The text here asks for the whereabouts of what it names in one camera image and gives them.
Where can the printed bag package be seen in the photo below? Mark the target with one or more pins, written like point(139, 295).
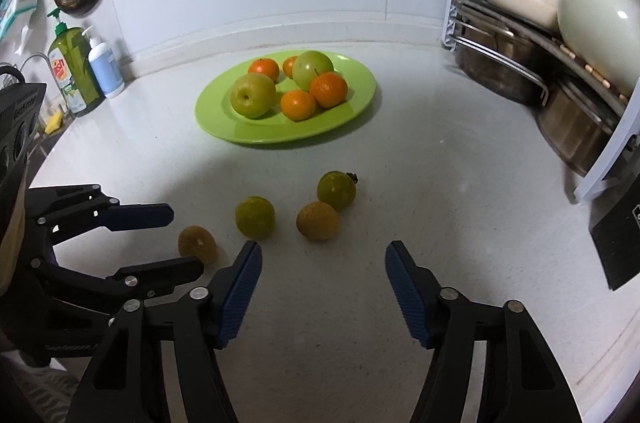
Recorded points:
point(17, 3)

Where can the yellow-green apple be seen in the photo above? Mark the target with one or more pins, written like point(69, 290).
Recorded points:
point(253, 96)

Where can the curved steel faucet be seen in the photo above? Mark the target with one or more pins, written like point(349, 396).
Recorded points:
point(35, 60)

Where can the yellow sponge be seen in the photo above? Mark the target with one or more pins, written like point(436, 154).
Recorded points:
point(54, 123)

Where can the person's left hand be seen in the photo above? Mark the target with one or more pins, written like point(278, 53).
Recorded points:
point(12, 243)

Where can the grey pot rack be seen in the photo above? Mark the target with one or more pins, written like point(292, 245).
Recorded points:
point(452, 13)

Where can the grey patterned cloth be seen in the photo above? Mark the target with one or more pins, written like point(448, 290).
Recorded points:
point(35, 388)

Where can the wide steel pot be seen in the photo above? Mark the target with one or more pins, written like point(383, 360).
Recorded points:
point(500, 63)

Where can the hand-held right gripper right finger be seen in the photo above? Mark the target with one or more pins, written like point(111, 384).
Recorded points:
point(407, 293)

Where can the white ceramic pot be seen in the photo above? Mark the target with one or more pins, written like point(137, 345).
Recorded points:
point(600, 18)

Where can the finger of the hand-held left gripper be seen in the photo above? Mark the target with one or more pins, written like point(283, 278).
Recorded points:
point(142, 216)
point(165, 272)

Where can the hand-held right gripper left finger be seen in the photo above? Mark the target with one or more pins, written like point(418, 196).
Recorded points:
point(242, 293)

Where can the green apple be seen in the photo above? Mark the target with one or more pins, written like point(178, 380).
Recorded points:
point(313, 68)

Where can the green plate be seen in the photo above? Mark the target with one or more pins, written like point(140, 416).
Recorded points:
point(345, 103)

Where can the white blue pump bottle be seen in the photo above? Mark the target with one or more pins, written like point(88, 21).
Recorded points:
point(106, 70)

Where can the green dish soap bottle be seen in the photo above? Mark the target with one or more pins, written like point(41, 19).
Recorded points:
point(75, 68)

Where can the small orange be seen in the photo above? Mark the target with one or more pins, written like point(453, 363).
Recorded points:
point(290, 66)

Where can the small steel pot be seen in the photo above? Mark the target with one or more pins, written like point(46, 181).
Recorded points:
point(575, 128)

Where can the small brown fruit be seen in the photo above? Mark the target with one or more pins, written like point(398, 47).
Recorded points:
point(318, 221)
point(196, 243)

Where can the small green fruit with stem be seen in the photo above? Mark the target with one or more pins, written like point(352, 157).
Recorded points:
point(337, 191)

